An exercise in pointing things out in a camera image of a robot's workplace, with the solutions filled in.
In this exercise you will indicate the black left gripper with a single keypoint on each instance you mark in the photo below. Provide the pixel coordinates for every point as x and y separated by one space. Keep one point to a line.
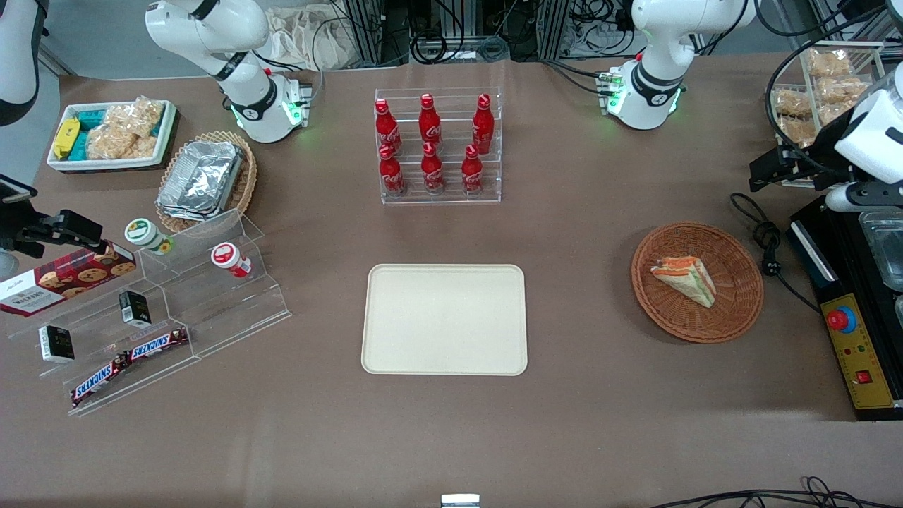
827 149

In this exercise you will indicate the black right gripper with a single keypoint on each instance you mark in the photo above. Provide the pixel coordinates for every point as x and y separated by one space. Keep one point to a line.
44 231

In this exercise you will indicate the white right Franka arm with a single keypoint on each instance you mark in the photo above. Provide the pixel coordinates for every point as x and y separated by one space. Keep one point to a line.
240 77

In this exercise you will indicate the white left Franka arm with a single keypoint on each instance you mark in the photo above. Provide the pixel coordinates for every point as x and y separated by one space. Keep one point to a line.
652 77

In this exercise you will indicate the wrapped triangle sandwich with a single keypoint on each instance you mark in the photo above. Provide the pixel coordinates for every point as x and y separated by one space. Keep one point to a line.
688 279

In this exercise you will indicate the round brown wicker basket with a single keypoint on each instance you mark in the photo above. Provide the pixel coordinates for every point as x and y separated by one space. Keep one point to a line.
737 303

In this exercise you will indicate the oval brown wicker basket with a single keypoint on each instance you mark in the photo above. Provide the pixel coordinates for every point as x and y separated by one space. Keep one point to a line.
247 180

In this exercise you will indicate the beige rectangular serving tray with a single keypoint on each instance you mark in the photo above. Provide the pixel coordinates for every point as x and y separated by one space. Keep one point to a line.
444 319

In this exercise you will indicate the clear bag of rice crackers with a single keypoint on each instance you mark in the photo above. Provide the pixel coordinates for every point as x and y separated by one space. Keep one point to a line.
798 130
791 104
829 63
841 90
127 130

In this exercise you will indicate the red Walkers cookie box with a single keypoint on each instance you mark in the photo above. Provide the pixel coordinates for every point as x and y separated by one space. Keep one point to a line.
67 281

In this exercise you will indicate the green lid yogurt cup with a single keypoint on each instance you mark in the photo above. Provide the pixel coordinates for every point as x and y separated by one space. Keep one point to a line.
144 234

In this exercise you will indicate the white rectangular plastic bin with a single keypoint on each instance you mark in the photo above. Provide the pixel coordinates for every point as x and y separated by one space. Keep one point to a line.
106 164

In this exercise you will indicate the yellow snack packet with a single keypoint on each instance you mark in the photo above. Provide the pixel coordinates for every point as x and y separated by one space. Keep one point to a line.
66 137

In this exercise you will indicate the small black carton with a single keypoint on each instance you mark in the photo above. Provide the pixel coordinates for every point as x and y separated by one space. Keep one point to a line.
56 343
134 308

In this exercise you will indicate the teal snack packet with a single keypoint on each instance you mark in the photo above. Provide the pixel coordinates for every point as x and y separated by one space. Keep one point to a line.
90 120

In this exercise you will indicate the stacked aluminium foil containers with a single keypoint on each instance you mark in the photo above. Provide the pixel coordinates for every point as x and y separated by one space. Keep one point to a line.
201 180

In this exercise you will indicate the Snickers chocolate bar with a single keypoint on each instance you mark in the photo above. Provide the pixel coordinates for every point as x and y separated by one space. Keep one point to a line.
156 343
99 382

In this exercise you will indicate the clear plastic food container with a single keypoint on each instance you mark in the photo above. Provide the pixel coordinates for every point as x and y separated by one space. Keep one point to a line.
886 247

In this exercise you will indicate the red lid yogurt cup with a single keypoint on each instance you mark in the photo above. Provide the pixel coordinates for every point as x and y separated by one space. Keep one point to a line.
228 258

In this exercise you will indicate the clear acrylic stepped display shelf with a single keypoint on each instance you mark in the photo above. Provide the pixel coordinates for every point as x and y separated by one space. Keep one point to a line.
211 310

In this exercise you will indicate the red emergency stop button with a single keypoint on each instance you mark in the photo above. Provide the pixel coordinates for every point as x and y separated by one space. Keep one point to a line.
840 319

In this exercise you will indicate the black machine with yellow panel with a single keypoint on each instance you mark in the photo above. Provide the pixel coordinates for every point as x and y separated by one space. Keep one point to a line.
857 374

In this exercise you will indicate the white cloth bag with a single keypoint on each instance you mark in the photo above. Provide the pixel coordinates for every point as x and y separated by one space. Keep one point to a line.
300 39

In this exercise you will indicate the red Coca-Cola bottle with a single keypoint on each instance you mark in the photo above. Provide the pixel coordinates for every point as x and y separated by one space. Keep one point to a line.
387 127
472 171
429 121
483 124
432 171
391 173

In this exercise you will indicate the clear acrylic bottle rack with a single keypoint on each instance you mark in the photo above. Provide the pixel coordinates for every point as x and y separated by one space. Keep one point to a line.
437 200

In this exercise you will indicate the small silver metal object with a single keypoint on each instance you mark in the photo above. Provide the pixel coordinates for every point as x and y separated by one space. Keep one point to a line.
460 501

